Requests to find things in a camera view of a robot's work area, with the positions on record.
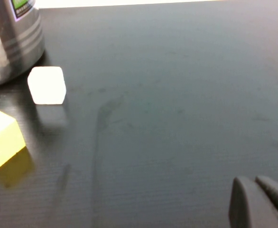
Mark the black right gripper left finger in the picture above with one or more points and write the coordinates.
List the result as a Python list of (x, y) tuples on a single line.
[(248, 206)]

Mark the white foam cube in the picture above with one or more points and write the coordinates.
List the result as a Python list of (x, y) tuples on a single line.
[(46, 85)]

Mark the yellow foam cube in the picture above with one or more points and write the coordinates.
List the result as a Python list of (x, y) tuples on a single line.
[(1, 137)]

